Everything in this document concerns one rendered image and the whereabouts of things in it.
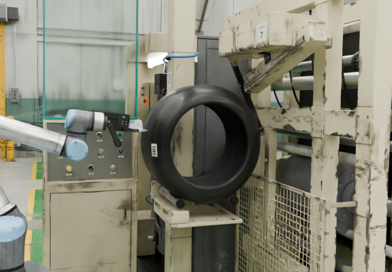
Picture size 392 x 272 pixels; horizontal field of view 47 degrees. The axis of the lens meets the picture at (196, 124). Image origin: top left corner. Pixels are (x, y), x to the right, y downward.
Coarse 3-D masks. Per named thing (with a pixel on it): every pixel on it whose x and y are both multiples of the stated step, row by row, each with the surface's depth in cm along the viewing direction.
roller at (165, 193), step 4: (160, 188) 244; (164, 188) 240; (160, 192) 241; (164, 192) 234; (168, 192) 231; (164, 196) 233; (168, 196) 227; (172, 196) 222; (176, 196) 220; (172, 200) 219; (176, 200) 214; (180, 200) 214; (176, 204) 213; (180, 204) 214; (184, 204) 215
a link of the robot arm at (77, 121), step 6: (72, 114) 202; (78, 114) 202; (84, 114) 204; (90, 114) 205; (66, 120) 201; (72, 120) 201; (78, 120) 202; (84, 120) 203; (90, 120) 204; (66, 126) 202; (72, 126) 202; (78, 126) 202; (84, 126) 204; (90, 126) 204
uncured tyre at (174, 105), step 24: (168, 96) 220; (192, 96) 211; (216, 96) 214; (168, 120) 208; (240, 120) 242; (144, 144) 220; (168, 144) 208; (240, 144) 246; (168, 168) 209; (216, 168) 246; (240, 168) 222; (192, 192) 213; (216, 192) 217
